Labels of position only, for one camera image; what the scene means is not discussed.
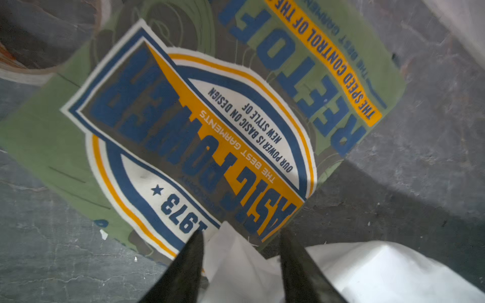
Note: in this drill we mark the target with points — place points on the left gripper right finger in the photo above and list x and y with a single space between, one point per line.
303 280

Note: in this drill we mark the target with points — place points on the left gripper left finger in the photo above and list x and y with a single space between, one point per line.
181 281

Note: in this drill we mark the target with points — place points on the white navy tank top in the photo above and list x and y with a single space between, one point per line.
402 218

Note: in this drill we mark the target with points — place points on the green tank top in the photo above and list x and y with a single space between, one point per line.
179 116

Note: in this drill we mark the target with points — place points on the tape roll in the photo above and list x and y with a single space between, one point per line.
37 37

